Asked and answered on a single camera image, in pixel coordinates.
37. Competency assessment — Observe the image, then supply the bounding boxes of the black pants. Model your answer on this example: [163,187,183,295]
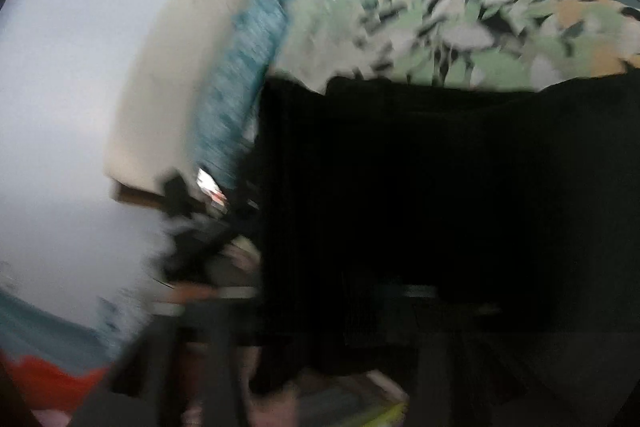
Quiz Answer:
[250,72,639,426]

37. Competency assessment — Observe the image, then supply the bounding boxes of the smartphone with lit screen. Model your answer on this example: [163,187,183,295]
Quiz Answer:
[195,168,228,210]

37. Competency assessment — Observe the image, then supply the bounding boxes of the cream upholstered headboard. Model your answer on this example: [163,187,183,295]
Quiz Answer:
[104,0,250,194]

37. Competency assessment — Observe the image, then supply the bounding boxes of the teal floral pillow near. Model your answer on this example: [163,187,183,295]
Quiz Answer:
[192,0,293,188]

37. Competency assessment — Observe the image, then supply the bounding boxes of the orange fuzzy sleeve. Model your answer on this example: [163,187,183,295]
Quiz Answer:
[1,355,108,415]

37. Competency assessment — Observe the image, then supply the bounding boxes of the floral green bed quilt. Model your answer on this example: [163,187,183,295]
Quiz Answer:
[274,0,639,91]

